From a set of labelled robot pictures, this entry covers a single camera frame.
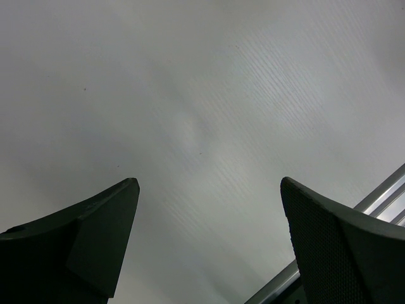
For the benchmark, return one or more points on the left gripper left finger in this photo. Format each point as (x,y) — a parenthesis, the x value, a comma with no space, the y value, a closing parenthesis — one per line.
(74,255)

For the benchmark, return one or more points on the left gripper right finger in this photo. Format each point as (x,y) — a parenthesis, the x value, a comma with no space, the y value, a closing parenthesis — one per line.
(343,255)

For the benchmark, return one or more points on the aluminium mounting rail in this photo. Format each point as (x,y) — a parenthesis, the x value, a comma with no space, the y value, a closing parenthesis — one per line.
(386,202)

